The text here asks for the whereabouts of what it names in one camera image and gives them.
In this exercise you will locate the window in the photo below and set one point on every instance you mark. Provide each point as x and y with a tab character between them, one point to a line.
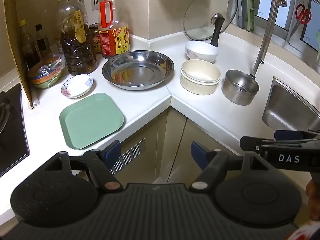
281	23

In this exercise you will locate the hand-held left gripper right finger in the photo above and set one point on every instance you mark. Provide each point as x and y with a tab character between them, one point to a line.
198	153

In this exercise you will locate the stainless steel basin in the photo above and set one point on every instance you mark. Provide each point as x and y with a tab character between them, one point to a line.
137	70

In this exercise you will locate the green chopping board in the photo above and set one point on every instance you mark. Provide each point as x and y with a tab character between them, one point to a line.
250	7

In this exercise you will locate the stainless steel bowl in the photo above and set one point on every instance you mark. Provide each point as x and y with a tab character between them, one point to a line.
237	93

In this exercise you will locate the bagged colourful bowls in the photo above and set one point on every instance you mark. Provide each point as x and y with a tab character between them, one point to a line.
46	73

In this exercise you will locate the green square plate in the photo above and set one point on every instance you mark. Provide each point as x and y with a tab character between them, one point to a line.
92	120

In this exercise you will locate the black capped dark bottle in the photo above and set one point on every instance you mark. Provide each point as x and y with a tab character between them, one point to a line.
42	42

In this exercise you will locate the yellow capped dark bottle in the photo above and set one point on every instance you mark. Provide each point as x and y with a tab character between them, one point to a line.
28	50

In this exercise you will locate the dark lidded jar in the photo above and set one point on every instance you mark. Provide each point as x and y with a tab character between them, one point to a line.
96	40

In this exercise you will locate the person's right hand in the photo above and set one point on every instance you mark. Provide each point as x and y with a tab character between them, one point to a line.
314	200

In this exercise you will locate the white floral bowl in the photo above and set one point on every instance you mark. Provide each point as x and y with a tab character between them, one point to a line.
200	51

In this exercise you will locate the cabinet vent grille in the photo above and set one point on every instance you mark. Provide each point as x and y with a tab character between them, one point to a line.
130	152

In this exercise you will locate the red scissors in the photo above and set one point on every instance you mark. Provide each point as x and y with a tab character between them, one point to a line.
303	13

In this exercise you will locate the beige base cabinet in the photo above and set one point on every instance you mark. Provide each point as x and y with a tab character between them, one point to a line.
175	130

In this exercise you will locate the cardboard panel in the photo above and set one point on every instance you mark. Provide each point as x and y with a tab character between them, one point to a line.
17	42

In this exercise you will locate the cream bowl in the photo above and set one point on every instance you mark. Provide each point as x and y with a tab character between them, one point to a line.
200	71
197	87

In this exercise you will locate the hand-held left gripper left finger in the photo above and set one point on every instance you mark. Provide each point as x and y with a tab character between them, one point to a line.
113	151

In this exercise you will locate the black gas stove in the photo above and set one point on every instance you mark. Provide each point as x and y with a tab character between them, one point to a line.
11	135

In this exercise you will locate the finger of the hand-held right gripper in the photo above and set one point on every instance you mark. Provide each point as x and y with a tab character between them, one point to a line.
290	135
250	143

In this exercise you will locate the steel kitchen knife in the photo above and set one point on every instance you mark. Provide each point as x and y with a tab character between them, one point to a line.
240	5

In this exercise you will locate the small floral dish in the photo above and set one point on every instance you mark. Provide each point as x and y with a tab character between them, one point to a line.
76	86

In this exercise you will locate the stainless steel sink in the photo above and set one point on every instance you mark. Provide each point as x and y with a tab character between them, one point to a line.
287	107

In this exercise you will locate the large clear oil bottle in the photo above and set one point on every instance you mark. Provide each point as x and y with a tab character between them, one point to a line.
77	52

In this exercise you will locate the glass pot lid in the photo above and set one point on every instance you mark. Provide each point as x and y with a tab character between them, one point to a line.
202	12

